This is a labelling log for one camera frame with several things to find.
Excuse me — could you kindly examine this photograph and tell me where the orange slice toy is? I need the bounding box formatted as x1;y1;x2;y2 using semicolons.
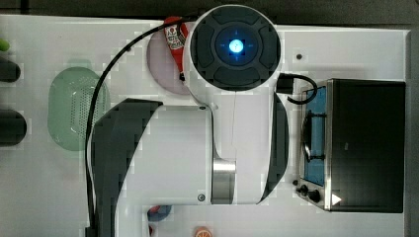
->
194;226;212;237

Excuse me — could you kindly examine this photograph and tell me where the black cylinder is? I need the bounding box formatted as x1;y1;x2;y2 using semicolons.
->
0;110;27;147
0;57;21;83

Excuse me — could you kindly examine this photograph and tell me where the black cylinder lower left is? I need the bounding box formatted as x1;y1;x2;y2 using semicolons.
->
0;110;27;147

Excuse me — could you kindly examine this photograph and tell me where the green perforated basket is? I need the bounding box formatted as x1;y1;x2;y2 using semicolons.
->
47;67;100;151

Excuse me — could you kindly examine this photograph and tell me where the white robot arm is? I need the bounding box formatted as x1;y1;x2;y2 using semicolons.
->
86;5;289;237

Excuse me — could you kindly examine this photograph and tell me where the green object at edge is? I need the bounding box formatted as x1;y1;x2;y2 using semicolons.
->
0;39;10;51

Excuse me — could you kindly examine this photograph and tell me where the black steel toaster oven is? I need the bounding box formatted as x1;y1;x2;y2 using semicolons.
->
295;79;406;213

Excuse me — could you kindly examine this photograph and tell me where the black cylinder upper left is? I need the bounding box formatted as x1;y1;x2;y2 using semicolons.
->
0;57;21;83

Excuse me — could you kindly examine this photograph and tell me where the blue bowl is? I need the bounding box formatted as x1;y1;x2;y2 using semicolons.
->
147;205;172;222

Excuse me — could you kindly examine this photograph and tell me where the red ketchup bottle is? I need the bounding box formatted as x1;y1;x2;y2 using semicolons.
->
164;17;188;81

